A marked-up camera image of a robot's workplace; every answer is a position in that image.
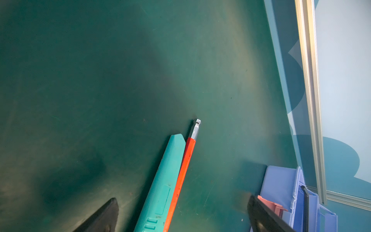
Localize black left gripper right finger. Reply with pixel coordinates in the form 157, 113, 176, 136
247, 195, 295, 232

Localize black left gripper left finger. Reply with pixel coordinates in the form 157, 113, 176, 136
73, 198, 119, 232

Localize white purple tool box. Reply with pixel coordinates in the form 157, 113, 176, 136
256, 166, 338, 232

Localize teal utility knife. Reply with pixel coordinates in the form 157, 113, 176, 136
134, 134, 186, 232

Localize red handle pliers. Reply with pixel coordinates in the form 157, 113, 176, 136
163, 119, 202, 232

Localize aluminium frame crossbar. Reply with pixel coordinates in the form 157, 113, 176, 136
307, 185, 371, 212

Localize right aluminium frame post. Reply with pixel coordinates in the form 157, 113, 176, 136
295, 1, 327, 205

